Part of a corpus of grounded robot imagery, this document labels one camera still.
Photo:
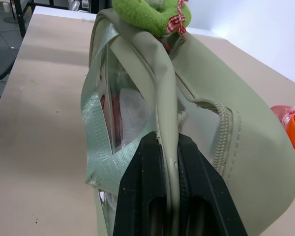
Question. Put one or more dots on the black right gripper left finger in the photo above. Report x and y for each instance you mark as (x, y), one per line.
(140, 186)

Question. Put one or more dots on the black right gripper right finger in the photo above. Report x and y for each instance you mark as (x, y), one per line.
(199, 182)

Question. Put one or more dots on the black metal frame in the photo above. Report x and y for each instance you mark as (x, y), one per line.
(20, 14)

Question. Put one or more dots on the green pouch with zipper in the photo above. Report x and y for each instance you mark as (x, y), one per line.
(211, 81)

